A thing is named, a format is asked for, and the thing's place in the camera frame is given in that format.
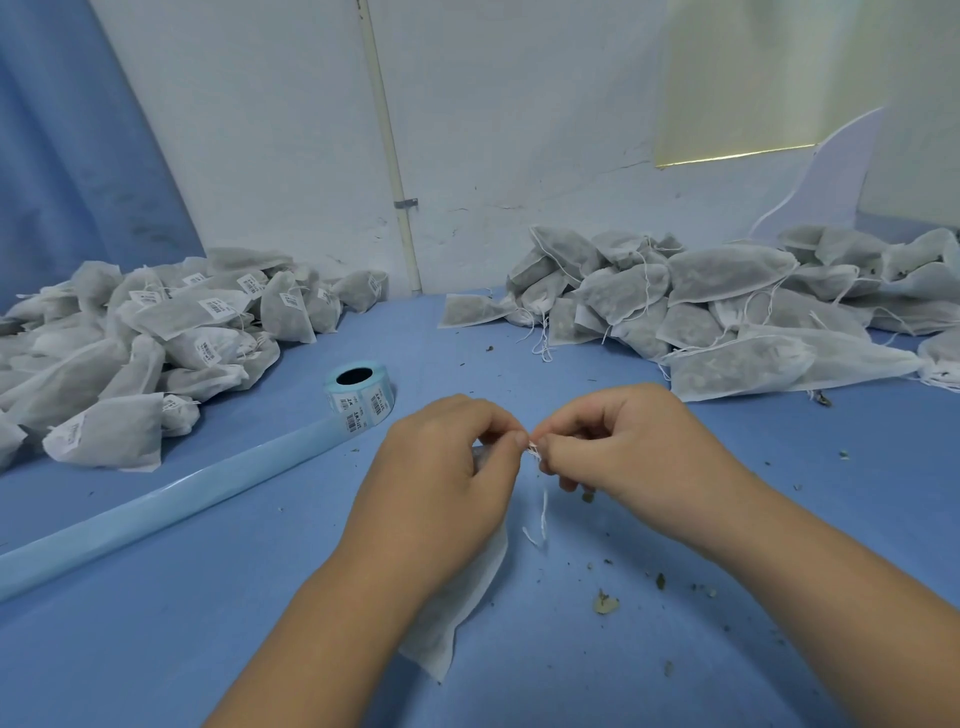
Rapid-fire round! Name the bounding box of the blue label roll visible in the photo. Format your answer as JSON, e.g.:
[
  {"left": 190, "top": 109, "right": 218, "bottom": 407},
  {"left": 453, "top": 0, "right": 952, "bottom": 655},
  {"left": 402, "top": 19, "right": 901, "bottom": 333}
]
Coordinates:
[{"left": 0, "top": 361, "right": 398, "bottom": 605}]

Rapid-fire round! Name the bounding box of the blue curtain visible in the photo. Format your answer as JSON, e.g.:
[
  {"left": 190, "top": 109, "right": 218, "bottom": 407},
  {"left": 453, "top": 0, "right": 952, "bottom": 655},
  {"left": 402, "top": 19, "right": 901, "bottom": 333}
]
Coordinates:
[{"left": 0, "top": 0, "right": 206, "bottom": 309}]

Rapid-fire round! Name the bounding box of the pile of labelled herb bags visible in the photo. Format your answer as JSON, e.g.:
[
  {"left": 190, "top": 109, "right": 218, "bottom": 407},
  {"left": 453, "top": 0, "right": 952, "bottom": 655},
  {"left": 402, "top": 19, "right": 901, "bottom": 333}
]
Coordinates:
[{"left": 0, "top": 246, "right": 392, "bottom": 474}]

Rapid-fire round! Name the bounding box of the white herb bag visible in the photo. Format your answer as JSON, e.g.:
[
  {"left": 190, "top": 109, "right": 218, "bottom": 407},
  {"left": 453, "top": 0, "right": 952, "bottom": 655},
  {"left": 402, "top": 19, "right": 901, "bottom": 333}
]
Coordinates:
[{"left": 394, "top": 435, "right": 554, "bottom": 683}]

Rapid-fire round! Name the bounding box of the person's right hand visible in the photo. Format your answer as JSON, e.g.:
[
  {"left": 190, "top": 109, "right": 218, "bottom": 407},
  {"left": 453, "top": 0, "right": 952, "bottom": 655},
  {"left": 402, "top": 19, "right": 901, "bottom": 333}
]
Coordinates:
[{"left": 531, "top": 384, "right": 755, "bottom": 560}]

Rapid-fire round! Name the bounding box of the person's right forearm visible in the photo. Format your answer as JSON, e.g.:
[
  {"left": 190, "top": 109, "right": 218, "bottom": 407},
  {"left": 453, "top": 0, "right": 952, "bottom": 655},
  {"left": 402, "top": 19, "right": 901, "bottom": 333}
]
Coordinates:
[{"left": 702, "top": 502, "right": 960, "bottom": 728}]

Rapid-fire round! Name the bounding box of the white curved board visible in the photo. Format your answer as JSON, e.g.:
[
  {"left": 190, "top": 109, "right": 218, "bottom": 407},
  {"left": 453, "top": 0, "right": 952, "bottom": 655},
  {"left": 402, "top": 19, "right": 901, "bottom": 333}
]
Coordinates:
[{"left": 750, "top": 108, "right": 888, "bottom": 242}]

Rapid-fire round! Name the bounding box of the pile of unlabelled herb bags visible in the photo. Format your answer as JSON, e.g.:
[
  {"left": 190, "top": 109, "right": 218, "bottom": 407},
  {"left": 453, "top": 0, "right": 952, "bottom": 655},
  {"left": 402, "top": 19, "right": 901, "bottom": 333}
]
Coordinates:
[{"left": 438, "top": 225, "right": 960, "bottom": 404}]

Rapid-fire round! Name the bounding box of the large beige panel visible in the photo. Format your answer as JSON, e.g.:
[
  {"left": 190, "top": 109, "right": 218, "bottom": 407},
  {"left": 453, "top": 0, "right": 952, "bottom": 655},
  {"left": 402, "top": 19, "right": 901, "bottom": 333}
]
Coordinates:
[{"left": 858, "top": 0, "right": 960, "bottom": 230}]

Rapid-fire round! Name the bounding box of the white wall pipe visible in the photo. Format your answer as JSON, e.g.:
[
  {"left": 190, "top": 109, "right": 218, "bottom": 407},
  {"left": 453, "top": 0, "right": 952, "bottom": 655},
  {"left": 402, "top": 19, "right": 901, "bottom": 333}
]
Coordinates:
[{"left": 355, "top": 0, "right": 426, "bottom": 296}]

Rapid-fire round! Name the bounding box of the person's left hand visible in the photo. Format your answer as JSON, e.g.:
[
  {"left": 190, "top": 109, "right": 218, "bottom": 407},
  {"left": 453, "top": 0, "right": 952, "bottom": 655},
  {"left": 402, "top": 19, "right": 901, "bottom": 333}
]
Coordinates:
[{"left": 334, "top": 394, "right": 531, "bottom": 605}]

